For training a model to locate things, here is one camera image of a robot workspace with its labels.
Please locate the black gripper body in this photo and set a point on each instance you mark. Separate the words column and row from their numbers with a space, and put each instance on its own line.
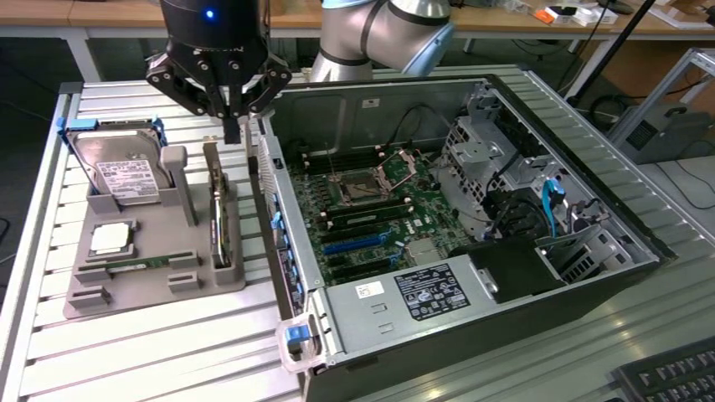
column 213, row 29

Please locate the graphics card with black cooler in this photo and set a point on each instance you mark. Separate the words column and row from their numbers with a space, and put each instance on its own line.
column 219, row 226

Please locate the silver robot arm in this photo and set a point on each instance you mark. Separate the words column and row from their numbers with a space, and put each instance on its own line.
column 346, row 29

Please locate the hard disk with blue carrier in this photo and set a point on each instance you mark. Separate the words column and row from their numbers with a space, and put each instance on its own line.
column 112, row 151

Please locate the thin locking lever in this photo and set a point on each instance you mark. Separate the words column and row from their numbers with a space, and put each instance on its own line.
column 331, row 161

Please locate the CPU socket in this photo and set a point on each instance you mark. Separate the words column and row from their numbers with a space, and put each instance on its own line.
column 358, row 190

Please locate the wooden desk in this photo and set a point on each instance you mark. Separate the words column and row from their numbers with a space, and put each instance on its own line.
column 34, row 12

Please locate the silver socket cover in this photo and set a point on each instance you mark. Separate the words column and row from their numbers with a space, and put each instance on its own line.
column 406, row 171

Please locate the green RAM stick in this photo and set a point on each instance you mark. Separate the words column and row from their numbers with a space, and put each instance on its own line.
column 369, row 218
column 139, row 264

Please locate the grey parts rack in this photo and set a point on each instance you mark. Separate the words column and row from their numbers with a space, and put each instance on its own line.
column 156, row 243

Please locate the silver CPU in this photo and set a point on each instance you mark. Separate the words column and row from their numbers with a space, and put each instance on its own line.
column 112, row 238

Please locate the black expansion slot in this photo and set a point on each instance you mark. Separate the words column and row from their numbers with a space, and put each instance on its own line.
column 351, row 235
column 363, row 269

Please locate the blue expansion slot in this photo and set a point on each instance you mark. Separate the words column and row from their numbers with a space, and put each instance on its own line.
column 355, row 245

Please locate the green motherboard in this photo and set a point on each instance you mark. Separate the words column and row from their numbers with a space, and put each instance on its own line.
column 430, row 209

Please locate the silver disk bay cage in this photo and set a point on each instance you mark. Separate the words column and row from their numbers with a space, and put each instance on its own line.
column 481, row 167

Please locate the silver chipset heatsink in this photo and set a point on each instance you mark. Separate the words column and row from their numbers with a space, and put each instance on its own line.
column 426, row 252

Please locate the white orange box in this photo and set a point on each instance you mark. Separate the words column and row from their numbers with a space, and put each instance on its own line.
column 545, row 17

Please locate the grey power supply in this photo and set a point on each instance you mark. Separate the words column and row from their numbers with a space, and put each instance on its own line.
column 363, row 322

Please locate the white flat box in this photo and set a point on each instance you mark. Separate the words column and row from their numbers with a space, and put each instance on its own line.
column 598, row 17

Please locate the black tripod pole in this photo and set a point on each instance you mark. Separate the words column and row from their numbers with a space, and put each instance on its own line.
column 614, row 46

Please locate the black plastic shroud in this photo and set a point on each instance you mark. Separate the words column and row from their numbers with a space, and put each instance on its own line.
column 514, row 272

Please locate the black round stand base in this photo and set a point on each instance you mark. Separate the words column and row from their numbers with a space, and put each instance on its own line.
column 614, row 5

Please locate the black open PC case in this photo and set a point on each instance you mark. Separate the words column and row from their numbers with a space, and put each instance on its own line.
column 391, row 372

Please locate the grey equipment box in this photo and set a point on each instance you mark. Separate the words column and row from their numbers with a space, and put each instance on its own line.
column 670, row 138

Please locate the white papers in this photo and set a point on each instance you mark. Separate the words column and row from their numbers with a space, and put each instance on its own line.
column 687, row 21

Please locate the black keyboard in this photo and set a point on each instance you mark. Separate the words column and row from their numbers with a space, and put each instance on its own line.
column 670, row 372

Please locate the aluminium profile frame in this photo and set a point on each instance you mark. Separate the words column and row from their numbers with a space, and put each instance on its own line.
column 703, row 58

